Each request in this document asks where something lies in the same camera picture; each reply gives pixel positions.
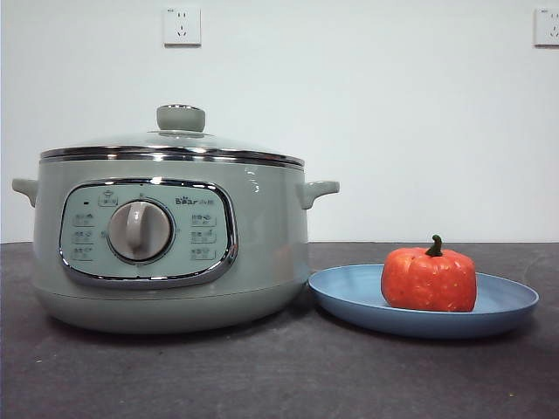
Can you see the orange pumpkin with green stem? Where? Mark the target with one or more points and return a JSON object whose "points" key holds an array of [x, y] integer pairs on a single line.
{"points": [[428, 279]]}

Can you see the white wall socket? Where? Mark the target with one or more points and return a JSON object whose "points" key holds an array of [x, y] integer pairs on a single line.
{"points": [[548, 27], [182, 26]]}

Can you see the blue plate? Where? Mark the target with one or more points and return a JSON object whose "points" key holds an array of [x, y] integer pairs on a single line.
{"points": [[349, 292]]}

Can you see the glass lid with green knob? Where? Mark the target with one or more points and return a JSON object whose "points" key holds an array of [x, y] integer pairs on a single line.
{"points": [[181, 146]]}

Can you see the pale green electric steamer pot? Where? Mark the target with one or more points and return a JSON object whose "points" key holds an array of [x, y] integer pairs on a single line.
{"points": [[271, 249]]}

